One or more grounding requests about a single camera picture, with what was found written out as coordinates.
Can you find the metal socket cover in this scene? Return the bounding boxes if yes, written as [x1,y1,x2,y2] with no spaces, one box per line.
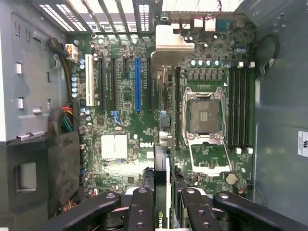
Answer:
[189,141,233,175]

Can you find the silver coin battery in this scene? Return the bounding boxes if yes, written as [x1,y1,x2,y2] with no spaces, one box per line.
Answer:
[225,172,238,185]

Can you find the silver chipset heatsink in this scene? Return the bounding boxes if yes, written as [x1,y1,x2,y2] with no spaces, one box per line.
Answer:
[100,134,128,161]

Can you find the blue SATA connector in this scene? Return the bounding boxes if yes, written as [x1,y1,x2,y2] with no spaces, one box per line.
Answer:
[110,110,121,125]

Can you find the CPU socket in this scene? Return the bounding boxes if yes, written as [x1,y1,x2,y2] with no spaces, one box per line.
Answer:
[181,85,228,146]

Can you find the black RAM slot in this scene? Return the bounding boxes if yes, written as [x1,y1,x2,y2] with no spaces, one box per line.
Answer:
[174,65,181,149]
[228,67,235,149]
[241,67,247,149]

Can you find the green motherboard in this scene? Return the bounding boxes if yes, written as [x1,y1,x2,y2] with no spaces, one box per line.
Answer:
[64,14,257,205]

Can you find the grey metal PC case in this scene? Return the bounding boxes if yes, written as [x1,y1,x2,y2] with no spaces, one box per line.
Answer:
[0,0,308,231]

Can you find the white case label sticker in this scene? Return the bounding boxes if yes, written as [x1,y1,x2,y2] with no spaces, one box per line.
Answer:
[297,130,308,157]

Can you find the blue expansion slot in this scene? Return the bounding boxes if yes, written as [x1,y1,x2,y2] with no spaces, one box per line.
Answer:
[134,56,143,114]

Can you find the long black expansion slot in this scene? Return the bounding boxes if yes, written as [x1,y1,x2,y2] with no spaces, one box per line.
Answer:
[99,57,107,110]
[111,57,119,110]
[146,57,154,111]

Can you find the white PCI expansion slot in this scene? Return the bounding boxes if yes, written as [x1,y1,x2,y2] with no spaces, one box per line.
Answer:
[85,53,96,107]

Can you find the white power connector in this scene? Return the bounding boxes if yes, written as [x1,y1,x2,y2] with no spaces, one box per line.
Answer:
[64,43,79,63]

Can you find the teal rear port connector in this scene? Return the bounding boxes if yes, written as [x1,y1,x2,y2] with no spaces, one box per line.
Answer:
[216,19,230,31]

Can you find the perforated metal slot cover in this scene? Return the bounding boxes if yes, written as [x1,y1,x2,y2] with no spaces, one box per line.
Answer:
[37,3,75,32]
[137,3,151,33]
[56,3,89,32]

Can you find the black fabric cable wrap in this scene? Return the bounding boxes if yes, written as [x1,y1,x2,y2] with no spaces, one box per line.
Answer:
[47,131,84,217]

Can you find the coloured wire bundle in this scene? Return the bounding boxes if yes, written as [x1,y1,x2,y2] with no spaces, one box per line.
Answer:
[48,103,74,135]

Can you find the thin black cable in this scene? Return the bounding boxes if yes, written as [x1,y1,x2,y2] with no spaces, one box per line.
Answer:
[250,33,280,73]

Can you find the black braided power cable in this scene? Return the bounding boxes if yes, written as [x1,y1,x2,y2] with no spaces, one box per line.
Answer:
[47,38,74,103]

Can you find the red and black wire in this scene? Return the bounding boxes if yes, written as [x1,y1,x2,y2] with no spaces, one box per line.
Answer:
[174,0,226,31]

